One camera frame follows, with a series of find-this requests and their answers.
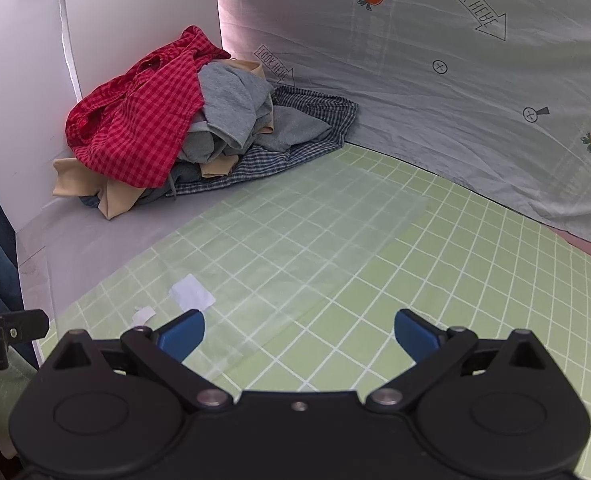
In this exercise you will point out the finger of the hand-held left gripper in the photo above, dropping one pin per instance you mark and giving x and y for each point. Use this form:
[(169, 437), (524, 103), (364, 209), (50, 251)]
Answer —
[(23, 325)]

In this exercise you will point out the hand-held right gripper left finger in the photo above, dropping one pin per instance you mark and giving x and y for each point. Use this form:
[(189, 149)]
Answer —
[(183, 334)]

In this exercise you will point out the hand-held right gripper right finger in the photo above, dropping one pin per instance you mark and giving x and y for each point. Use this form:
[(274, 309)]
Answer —
[(416, 335)]

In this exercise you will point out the red checked shorts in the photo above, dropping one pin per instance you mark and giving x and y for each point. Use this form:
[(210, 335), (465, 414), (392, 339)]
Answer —
[(140, 125)]

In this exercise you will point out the white paper scraps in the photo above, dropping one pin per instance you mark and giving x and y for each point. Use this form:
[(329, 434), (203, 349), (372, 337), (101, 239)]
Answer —
[(191, 291)]

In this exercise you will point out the small white tape piece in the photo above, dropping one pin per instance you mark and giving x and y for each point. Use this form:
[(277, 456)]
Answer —
[(143, 315)]

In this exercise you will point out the green grid mat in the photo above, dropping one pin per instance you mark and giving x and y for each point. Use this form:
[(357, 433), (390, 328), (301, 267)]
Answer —
[(425, 250)]

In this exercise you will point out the beige garment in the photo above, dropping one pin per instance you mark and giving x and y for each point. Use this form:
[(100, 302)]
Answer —
[(120, 201)]

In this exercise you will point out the pink cloth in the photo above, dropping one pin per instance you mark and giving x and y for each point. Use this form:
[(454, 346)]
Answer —
[(588, 250)]

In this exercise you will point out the grey carrot print sheet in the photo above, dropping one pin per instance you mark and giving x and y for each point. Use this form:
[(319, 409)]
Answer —
[(425, 100)]

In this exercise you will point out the white foam board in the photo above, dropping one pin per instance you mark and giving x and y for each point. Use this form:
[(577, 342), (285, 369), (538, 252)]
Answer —
[(15, 85)]

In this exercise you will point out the grey garment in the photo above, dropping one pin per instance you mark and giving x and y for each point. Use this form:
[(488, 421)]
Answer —
[(230, 95)]

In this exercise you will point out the blue plaid garment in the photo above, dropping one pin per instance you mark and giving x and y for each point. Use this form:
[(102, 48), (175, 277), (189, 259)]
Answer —
[(320, 110)]

